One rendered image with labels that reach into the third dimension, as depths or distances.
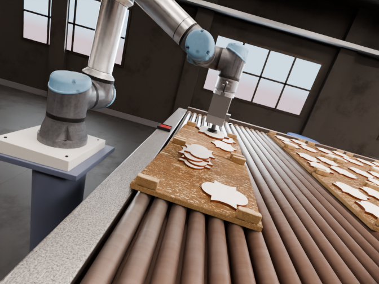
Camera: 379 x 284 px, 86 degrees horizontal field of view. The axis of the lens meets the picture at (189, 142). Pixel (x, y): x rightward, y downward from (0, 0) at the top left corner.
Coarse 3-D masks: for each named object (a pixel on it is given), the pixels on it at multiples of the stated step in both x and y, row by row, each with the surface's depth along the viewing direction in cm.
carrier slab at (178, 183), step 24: (168, 144) 87; (144, 168) 62; (168, 168) 66; (216, 168) 76; (240, 168) 83; (144, 192) 53; (168, 192) 53; (192, 192) 56; (240, 192) 64; (216, 216) 51
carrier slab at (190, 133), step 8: (184, 128) 119; (192, 128) 124; (184, 136) 104; (192, 136) 108; (200, 136) 112; (200, 144) 99; (208, 144) 102; (232, 144) 114; (216, 152) 94; (224, 152) 97; (232, 152) 100; (240, 152) 104
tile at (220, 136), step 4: (200, 128) 76; (204, 128) 78; (200, 132) 72; (204, 132) 73; (208, 132) 73; (220, 132) 78; (208, 136) 71; (212, 136) 70; (216, 136) 71; (220, 136) 72; (224, 136) 74
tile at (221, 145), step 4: (216, 140) 110; (216, 144) 103; (220, 144) 105; (224, 144) 107; (228, 144) 109; (220, 148) 100; (224, 148) 100; (228, 148) 102; (232, 148) 104; (228, 152) 99
